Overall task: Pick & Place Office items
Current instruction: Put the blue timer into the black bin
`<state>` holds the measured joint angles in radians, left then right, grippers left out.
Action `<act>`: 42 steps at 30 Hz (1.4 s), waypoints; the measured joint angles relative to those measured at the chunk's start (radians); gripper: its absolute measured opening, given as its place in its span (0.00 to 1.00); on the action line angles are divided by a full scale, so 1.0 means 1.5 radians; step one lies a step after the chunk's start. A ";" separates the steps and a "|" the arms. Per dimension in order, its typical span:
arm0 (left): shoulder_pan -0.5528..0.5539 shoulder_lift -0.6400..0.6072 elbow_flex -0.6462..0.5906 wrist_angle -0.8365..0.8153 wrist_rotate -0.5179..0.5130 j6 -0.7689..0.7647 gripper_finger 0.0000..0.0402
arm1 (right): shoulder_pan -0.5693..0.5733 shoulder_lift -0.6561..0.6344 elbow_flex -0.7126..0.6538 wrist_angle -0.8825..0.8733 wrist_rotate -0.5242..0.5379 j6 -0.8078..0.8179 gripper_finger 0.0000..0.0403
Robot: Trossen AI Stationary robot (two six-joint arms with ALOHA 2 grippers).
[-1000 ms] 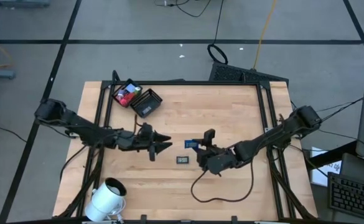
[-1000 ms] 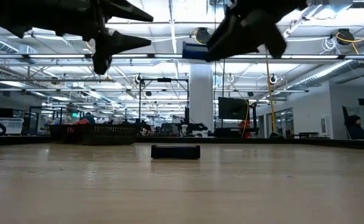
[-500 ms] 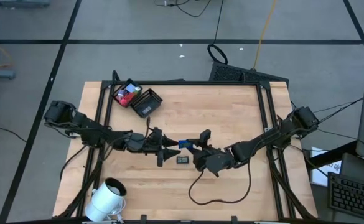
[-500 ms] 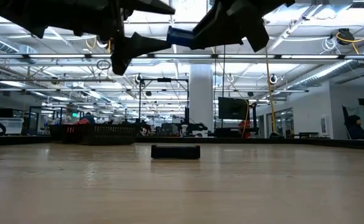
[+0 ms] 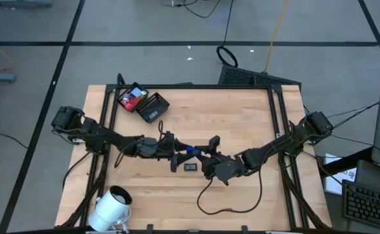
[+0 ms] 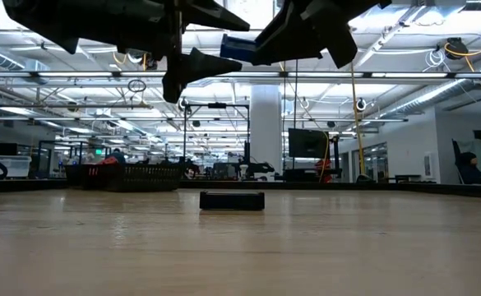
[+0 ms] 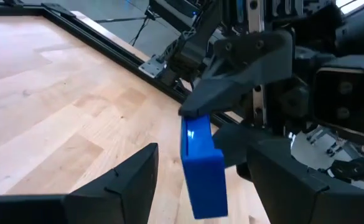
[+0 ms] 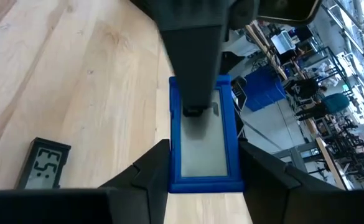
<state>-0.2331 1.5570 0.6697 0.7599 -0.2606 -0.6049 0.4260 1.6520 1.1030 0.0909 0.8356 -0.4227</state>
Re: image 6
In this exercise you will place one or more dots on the blue box with grey window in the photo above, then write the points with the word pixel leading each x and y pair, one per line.
pixel 236 48

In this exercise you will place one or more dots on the white pillar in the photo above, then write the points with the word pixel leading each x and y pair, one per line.
pixel 266 127

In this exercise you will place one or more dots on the black mesh basket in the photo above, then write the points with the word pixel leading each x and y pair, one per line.
pixel 141 178

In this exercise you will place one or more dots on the black table frame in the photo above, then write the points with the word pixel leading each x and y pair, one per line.
pixel 429 190

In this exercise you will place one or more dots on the clear plastic bin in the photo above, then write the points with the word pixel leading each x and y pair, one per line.
pixel 16 166

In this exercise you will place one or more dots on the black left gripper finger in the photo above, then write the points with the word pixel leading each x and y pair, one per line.
pixel 207 14
pixel 203 66

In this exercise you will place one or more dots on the black box with grey window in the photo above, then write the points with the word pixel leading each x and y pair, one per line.
pixel 232 200

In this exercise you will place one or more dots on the person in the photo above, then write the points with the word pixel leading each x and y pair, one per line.
pixel 117 156
pixel 470 170

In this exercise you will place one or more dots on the black gantry frame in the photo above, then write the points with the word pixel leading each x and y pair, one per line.
pixel 216 106

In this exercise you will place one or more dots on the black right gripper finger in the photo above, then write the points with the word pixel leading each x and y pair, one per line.
pixel 293 52
pixel 281 24

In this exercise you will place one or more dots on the black monitor on stand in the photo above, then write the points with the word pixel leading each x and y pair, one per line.
pixel 308 143

